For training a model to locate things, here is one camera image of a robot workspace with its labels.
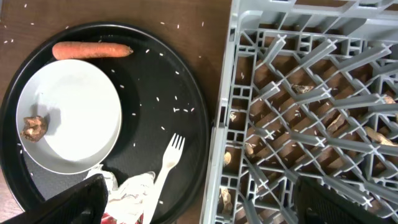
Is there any red snack wrapper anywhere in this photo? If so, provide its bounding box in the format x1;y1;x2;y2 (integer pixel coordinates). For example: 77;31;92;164
100;213;144;224

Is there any orange carrot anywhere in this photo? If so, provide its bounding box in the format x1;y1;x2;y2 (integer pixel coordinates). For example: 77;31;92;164
52;42;134;60

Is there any brown food scrap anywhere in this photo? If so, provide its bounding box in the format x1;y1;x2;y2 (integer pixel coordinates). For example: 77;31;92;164
20;116;48;142

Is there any round black serving tray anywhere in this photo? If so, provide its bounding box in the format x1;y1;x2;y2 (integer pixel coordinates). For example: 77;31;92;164
1;22;210;223

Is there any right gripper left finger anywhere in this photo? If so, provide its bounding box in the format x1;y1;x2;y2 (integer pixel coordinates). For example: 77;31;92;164
3;174;108;224

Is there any grey dishwasher rack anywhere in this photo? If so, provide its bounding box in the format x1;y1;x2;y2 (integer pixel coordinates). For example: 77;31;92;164
200;0;397;223

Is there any grey plate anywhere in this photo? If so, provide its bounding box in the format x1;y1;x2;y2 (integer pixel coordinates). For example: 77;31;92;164
16;59;123;175

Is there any white napkin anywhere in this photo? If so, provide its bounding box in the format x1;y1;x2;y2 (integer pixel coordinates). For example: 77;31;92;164
86;164;155;219

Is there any white plastic fork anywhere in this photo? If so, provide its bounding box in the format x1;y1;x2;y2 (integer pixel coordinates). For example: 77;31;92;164
142;133;185;224

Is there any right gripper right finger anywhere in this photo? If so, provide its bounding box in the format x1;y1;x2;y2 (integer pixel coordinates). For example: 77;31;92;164
293;176;387;224

